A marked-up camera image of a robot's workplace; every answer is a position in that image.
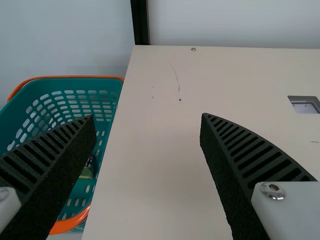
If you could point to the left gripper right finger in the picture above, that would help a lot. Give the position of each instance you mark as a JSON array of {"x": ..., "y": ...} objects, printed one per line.
[{"x": 240, "y": 165}]

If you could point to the can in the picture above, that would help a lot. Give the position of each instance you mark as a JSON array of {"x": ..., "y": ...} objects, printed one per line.
[{"x": 89, "y": 172}]

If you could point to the black post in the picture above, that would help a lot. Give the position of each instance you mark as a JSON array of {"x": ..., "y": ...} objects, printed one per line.
[{"x": 140, "y": 22}]

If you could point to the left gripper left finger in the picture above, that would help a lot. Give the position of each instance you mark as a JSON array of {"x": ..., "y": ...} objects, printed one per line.
[{"x": 45, "y": 175}]

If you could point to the teal shopping basket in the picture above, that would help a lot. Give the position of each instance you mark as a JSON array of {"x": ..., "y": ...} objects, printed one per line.
[{"x": 37, "y": 87}]

